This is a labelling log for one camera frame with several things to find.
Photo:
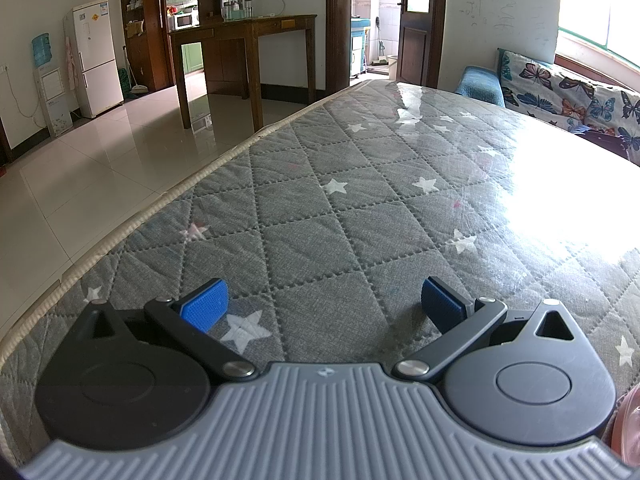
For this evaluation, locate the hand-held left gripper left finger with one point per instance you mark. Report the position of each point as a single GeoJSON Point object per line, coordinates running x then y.
{"type": "Point", "coordinates": [207, 302]}

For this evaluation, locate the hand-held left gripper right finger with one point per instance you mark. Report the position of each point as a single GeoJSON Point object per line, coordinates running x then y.
{"type": "Point", "coordinates": [442, 302]}

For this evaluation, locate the clear bottle with pink lid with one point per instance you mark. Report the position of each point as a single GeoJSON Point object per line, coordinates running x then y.
{"type": "Point", "coordinates": [629, 425]}

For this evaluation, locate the grey quilted star table cover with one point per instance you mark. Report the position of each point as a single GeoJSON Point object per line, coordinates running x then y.
{"type": "Point", "coordinates": [375, 210]}

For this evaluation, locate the blue sofa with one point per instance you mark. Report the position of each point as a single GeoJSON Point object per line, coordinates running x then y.
{"type": "Point", "coordinates": [480, 82]}

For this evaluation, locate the broom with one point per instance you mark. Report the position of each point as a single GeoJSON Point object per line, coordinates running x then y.
{"type": "Point", "coordinates": [135, 85]}

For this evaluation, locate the black bag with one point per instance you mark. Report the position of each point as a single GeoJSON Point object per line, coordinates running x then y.
{"type": "Point", "coordinates": [610, 145]}

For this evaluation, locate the white bucket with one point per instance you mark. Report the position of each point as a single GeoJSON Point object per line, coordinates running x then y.
{"type": "Point", "coordinates": [394, 65]}

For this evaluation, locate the mop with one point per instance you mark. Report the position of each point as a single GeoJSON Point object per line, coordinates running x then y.
{"type": "Point", "coordinates": [381, 57]}

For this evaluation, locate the white water dispenser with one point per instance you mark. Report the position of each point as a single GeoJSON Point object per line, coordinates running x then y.
{"type": "Point", "coordinates": [52, 102]}

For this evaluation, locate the white refrigerator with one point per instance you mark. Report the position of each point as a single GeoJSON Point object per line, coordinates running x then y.
{"type": "Point", "coordinates": [95, 60]}

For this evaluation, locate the dark wooden door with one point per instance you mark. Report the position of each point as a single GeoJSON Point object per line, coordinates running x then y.
{"type": "Point", "coordinates": [422, 35]}

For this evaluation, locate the blue cabinet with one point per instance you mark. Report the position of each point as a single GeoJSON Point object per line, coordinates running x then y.
{"type": "Point", "coordinates": [360, 45]}

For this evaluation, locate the pink hanging towel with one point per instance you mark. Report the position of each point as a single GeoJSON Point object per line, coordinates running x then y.
{"type": "Point", "coordinates": [73, 65]}

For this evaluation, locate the dark wooden side table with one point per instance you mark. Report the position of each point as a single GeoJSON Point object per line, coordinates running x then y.
{"type": "Point", "coordinates": [250, 30]}

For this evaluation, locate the white microwave oven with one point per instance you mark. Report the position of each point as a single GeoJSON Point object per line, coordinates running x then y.
{"type": "Point", "coordinates": [186, 21]}

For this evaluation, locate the tall wooden bookcase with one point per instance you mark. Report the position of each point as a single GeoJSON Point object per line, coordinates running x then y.
{"type": "Point", "coordinates": [145, 20]}

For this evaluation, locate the row of glass jars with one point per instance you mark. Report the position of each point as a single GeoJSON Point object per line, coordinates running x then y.
{"type": "Point", "coordinates": [237, 9]}

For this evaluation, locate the blue water jug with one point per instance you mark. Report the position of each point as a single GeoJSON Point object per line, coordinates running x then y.
{"type": "Point", "coordinates": [42, 50]}

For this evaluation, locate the large window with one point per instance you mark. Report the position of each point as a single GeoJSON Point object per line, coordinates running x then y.
{"type": "Point", "coordinates": [605, 10]}

